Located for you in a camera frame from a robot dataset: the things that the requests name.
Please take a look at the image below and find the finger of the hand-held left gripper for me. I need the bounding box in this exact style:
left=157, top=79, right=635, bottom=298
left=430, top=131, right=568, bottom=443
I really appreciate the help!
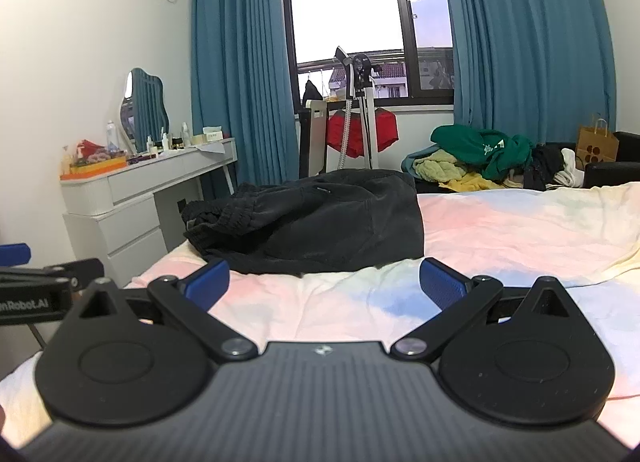
left=0, top=243, right=32, bottom=267
left=0, top=258, right=106, bottom=292

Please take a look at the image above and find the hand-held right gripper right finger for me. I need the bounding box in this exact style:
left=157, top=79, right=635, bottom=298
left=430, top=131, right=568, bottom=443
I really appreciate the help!
left=390, top=258, right=576, bottom=362

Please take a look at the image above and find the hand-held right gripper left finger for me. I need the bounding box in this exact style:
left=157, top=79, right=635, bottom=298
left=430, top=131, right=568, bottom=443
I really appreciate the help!
left=75, top=258, right=259, bottom=362

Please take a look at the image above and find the black garment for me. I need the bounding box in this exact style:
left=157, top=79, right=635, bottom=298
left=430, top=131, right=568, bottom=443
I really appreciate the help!
left=301, top=79, right=324, bottom=109
left=181, top=168, right=426, bottom=277

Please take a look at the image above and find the black clothes pile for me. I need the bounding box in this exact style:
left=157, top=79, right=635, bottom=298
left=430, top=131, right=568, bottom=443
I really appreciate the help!
left=522, top=144, right=567, bottom=191

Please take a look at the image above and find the pile of mixed clothes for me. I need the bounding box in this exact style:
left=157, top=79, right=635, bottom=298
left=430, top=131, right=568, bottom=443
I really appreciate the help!
left=414, top=131, right=640, bottom=194

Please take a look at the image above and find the white dressing table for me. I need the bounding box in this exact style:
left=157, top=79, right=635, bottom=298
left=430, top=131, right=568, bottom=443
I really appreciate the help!
left=60, top=137, right=238, bottom=289

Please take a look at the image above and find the yellow cloth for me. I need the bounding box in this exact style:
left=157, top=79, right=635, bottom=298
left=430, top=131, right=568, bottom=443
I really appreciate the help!
left=439, top=176, right=507, bottom=192

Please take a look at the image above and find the olive green cloth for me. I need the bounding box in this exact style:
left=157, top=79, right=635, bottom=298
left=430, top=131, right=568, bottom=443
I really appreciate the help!
left=413, top=149, right=469, bottom=182

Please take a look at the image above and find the green hoodie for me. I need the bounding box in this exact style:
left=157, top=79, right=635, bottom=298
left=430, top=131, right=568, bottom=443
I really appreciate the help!
left=430, top=124, right=534, bottom=181

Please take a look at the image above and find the red cloth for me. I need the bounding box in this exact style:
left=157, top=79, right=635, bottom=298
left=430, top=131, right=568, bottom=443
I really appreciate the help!
left=326, top=109, right=400, bottom=159

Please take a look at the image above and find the white cloth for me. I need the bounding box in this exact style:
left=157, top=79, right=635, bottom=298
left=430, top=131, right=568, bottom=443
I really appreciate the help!
left=559, top=147, right=586, bottom=188

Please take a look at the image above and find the white panel heater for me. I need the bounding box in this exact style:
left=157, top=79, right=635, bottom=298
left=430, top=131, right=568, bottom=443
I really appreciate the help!
left=304, top=99, right=331, bottom=176

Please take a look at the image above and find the wavy framed mirror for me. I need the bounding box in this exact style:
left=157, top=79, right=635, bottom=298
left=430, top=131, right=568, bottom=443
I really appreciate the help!
left=118, top=67, right=171, bottom=154

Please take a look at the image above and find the brown paper bag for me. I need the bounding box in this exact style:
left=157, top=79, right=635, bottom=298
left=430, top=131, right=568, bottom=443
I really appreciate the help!
left=575, top=114, right=620, bottom=171

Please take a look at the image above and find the hanging black garment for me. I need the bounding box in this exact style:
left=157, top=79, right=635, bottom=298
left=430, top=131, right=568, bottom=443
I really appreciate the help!
left=301, top=79, right=324, bottom=109

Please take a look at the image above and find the blue curtain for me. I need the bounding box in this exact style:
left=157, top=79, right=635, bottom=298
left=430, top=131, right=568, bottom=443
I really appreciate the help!
left=190, top=0, right=301, bottom=189
left=436, top=0, right=616, bottom=148

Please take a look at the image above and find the garment steamer on stand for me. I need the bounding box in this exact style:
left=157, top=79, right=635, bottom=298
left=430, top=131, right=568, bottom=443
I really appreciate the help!
left=332, top=45, right=377, bottom=171

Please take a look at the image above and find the dark framed window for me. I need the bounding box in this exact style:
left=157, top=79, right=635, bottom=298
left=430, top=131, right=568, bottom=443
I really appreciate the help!
left=280, top=0, right=457, bottom=107

